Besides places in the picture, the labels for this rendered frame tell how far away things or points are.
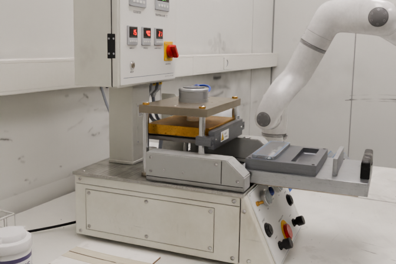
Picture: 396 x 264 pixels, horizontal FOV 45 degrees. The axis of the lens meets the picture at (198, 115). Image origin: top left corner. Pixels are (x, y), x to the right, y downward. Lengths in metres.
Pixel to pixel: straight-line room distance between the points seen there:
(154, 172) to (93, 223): 0.23
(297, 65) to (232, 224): 0.63
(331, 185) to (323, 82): 2.53
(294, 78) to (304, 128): 2.12
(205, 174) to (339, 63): 2.55
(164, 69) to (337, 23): 0.54
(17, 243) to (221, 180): 0.45
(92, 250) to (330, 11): 0.97
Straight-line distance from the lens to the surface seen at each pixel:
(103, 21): 1.20
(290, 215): 1.36
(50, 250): 1.28
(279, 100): 1.52
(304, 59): 1.55
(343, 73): 3.57
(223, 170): 1.10
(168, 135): 1.21
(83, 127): 1.77
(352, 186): 1.10
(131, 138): 1.32
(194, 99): 1.24
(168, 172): 1.16
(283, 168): 1.13
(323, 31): 1.54
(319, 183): 1.11
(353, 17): 1.48
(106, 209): 1.26
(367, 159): 1.14
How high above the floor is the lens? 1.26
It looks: 8 degrees down
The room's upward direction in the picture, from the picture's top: 1 degrees clockwise
